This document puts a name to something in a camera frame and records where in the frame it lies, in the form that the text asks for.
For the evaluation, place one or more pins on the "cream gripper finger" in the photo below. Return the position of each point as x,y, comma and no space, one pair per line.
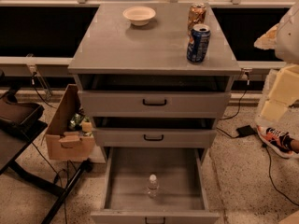
267,40
281,91

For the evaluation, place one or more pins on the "clear plastic water bottle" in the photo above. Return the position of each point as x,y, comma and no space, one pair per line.
153,186

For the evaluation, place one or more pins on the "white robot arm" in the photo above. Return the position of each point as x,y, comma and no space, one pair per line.
287,48

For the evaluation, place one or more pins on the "grey drawer cabinet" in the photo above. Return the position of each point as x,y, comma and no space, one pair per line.
114,55

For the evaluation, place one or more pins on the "grey open bottom drawer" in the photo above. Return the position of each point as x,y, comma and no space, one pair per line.
181,198

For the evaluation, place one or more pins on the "grey top drawer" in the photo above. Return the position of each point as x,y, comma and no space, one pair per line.
154,104

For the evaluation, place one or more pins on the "grey middle drawer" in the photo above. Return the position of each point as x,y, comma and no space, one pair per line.
129,137

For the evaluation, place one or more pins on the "orange white sneaker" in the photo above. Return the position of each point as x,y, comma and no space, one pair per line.
285,146

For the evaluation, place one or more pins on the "black power adapter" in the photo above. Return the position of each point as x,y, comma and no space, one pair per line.
245,131

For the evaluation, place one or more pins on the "blue soda can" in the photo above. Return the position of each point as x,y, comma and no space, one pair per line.
198,43

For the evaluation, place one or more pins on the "orange soda can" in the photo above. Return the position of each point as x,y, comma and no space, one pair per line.
197,14

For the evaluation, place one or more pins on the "white paper bowl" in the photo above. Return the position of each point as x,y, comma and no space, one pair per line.
139,16

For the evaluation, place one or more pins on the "green snack bag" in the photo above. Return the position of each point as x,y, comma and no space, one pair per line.
75,123

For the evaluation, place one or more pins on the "brown cardboard box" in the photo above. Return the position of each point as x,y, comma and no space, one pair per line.
63,144

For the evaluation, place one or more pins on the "black tray on table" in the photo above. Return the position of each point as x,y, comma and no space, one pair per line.
15,117

